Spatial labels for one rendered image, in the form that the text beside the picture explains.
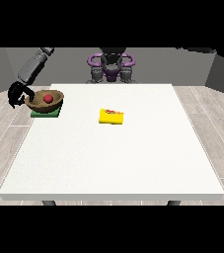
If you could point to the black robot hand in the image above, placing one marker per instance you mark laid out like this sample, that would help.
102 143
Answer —
16 92

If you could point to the brown wooden bowl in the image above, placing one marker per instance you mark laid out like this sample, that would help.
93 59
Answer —
44 102

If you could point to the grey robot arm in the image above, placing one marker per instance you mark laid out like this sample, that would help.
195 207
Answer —
33 67

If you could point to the small red ball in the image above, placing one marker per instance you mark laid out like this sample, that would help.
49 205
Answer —
48 98

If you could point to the green square pad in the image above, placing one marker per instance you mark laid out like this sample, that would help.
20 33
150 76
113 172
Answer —
46 113

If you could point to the yellow cup with melon print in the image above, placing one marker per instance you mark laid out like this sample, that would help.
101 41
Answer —
111 117

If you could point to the grey robot trunk purple rings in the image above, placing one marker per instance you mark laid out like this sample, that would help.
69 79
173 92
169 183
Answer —
111 69

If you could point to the dark table leg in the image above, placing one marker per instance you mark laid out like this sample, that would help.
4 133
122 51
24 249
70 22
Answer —
48 203
173 203

